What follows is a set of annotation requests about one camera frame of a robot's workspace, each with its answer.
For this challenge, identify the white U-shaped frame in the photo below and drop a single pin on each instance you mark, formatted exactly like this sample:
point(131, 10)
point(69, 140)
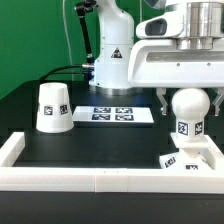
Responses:
point(14, 178)

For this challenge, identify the white marker tag sheet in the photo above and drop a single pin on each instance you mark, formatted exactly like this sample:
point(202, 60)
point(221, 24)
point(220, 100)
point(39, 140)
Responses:
point(113, 114)

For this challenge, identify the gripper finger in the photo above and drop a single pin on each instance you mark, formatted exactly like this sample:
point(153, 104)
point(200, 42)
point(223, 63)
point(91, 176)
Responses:
point(161, 92)
point(218, 100)

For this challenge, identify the white lamp shade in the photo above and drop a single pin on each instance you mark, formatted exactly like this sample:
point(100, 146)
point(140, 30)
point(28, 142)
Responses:
point(54, 113)

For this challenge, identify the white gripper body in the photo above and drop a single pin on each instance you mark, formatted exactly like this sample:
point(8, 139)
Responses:
point(172, 54)

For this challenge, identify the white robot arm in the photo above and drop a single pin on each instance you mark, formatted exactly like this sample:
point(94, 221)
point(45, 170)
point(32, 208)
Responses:
point(118, 36)

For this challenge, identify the white lamp bulb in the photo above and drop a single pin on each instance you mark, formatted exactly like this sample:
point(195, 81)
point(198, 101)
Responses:
point(190, 106)

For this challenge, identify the white lamp base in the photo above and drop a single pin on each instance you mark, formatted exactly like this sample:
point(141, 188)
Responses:
point(188, 157)

